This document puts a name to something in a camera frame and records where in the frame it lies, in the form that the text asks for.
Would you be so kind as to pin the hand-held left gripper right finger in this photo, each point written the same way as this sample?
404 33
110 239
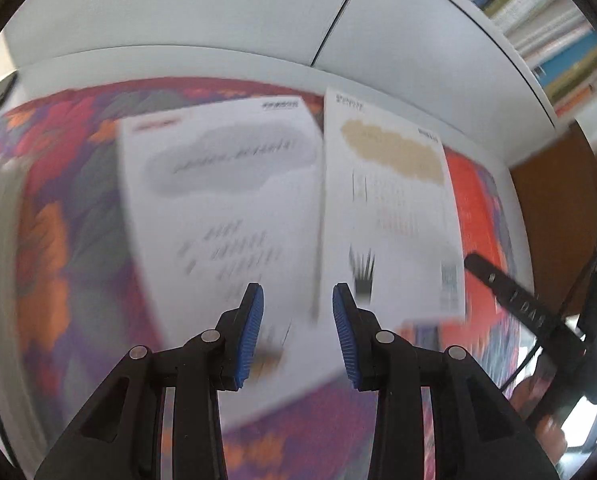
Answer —
346 340

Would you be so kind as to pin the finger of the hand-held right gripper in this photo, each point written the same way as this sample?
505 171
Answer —
488 277

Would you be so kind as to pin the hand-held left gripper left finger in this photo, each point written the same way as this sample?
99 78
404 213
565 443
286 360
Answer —
248 335

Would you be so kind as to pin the red book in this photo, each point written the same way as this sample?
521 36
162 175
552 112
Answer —
478 210

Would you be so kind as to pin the white book grey cloud print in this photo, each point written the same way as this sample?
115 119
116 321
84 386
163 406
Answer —
228 220

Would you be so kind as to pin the row of white blue books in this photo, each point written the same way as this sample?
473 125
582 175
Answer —
553 50

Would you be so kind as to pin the person's right hand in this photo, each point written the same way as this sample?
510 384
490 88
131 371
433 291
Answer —
550 442

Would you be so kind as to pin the brown wooden board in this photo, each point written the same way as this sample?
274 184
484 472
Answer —
553 200

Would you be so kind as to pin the white book beige cloud print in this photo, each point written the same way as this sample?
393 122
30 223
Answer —
403 210

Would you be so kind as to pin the floral blanket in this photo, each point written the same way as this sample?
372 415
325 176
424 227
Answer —
78 185

